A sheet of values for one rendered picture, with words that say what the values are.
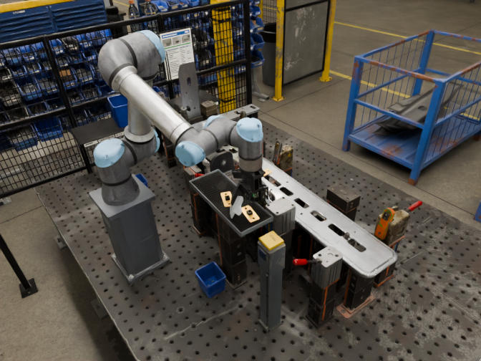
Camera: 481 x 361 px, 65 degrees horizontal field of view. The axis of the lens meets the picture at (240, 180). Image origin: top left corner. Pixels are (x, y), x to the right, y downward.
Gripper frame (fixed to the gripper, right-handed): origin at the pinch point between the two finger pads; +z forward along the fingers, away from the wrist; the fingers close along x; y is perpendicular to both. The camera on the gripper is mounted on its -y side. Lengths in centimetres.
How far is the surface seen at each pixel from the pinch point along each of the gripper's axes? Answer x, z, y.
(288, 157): 46, 18, -45
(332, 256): 19.7, 12.1, 22.9
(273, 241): 0.5, 1.8, 15.7
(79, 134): -46, 15, -121
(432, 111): 199, 47, -82
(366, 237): 40.8, 17.7, 17.5
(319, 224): 29.4, 17.7, 3.0
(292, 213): 18.5, 10.0, -0.4
